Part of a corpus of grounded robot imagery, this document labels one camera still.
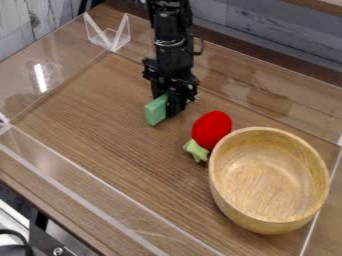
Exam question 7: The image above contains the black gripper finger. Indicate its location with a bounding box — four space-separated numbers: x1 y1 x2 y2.
151 81 167 98
167 87 187 117

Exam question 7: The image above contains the black metal table frame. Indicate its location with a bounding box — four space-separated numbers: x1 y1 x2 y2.
29 209 77 256

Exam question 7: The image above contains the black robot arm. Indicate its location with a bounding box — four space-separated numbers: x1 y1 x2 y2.
141 0 204 117

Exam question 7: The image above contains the clear acrylic corner bracket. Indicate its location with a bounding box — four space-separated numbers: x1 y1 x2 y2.
82 13 130 52

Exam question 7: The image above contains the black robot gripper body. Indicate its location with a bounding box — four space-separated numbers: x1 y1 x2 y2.
143 39 199 100

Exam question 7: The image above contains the clear acrylic tray wall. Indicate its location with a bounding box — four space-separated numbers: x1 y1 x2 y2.
0 7 342 256

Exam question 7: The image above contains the black cable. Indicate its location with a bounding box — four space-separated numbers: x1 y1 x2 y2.
0 229 34 256

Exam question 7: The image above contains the brown wooden bowl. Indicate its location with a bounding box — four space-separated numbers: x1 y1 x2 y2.
208 127 330 235

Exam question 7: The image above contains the green rectangular block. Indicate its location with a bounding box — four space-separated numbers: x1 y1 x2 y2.
144 94 168 126

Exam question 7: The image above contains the red plush strawberry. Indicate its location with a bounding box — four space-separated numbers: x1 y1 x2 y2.
183 110 232 163

